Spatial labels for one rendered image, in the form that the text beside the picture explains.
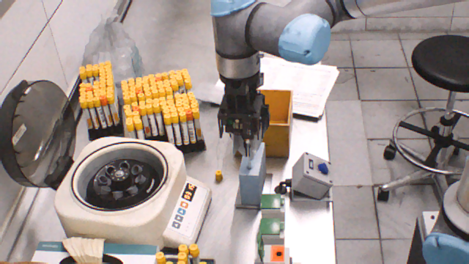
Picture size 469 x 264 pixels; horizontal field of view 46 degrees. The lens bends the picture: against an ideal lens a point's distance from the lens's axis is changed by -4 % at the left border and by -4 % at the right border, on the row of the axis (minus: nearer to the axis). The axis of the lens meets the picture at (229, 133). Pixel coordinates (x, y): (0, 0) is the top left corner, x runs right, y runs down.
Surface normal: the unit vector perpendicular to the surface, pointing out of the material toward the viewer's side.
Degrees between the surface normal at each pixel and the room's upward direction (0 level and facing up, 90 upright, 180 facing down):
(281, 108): 90
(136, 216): 0
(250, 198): 90
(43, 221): 0
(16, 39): 90
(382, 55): 0
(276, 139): 90
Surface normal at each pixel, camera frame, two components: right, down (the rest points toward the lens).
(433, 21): -0.08, 0.65
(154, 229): 0.63, 0.46
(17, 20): 0.99, -0.01
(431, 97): -0.08, -0.76
